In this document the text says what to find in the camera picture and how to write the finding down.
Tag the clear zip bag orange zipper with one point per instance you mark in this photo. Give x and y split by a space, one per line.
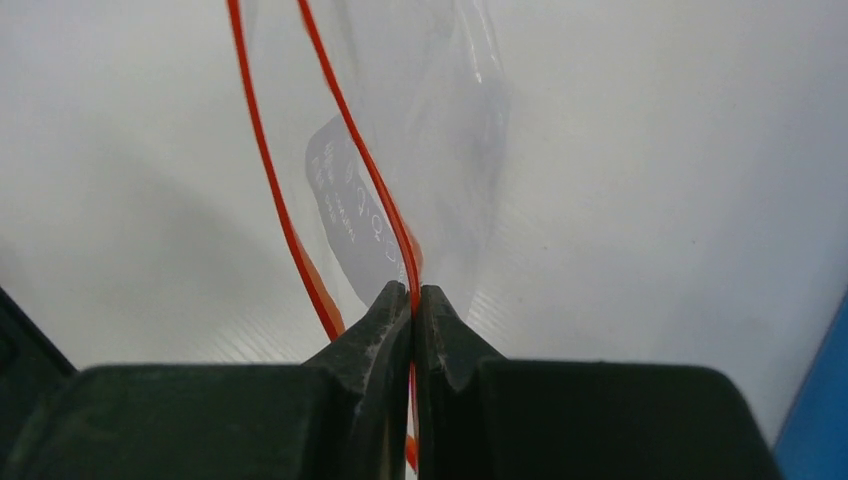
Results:
384 214

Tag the blue plastic bin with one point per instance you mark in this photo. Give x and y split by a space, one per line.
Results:
813 442

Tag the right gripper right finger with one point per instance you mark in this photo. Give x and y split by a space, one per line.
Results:
563 424

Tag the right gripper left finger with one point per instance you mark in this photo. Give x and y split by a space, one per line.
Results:
298 411

